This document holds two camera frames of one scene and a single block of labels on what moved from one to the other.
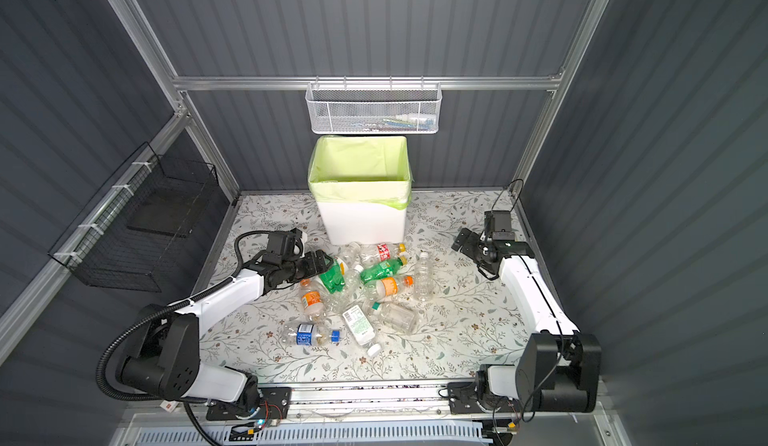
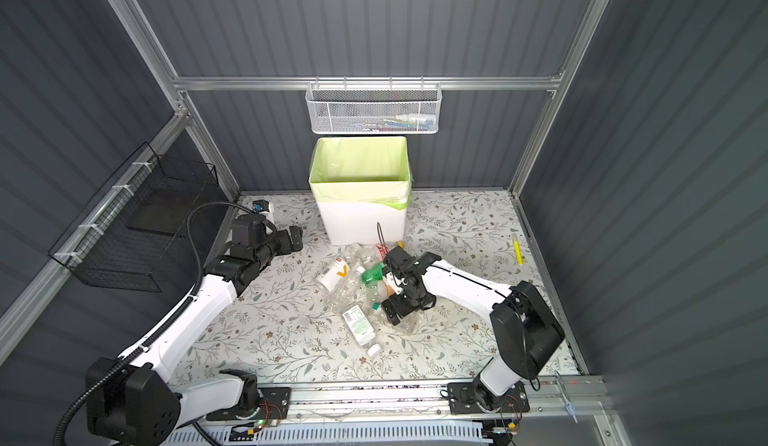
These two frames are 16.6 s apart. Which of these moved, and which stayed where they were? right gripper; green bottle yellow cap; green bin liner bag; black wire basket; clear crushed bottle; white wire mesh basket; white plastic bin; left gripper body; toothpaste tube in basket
Moved: right gripper; left gripper body; clear crushed bottle
Stayed: green bin liner bag; black wire basket; white plastic bin; white wire mesh basket; green bottle yellow cap; toothpaste tube in basket
